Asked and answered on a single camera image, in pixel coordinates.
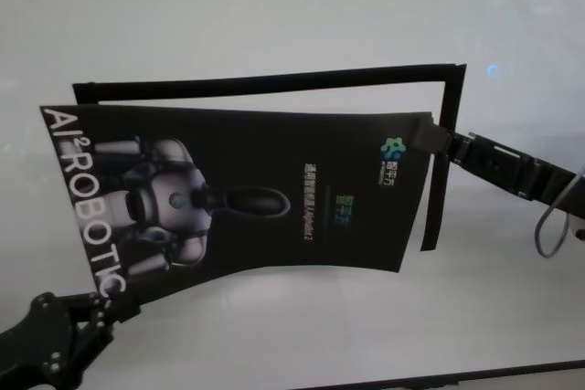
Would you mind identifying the grey looped wrist cable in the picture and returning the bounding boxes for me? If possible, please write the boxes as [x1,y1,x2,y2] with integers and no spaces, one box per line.
[535,174,585,259]

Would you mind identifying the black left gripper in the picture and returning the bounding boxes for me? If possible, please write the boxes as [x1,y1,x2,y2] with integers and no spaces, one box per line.
[0,290,143,390]

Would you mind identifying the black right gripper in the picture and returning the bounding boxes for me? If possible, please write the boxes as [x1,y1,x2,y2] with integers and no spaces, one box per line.
[413,119,585,221]

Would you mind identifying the black tape frame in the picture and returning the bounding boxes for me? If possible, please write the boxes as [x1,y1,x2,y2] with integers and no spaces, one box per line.
[71,62,469,254]

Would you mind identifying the black robot print poster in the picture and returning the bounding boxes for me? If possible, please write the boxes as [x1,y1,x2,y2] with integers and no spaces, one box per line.
[38,104,436,307]

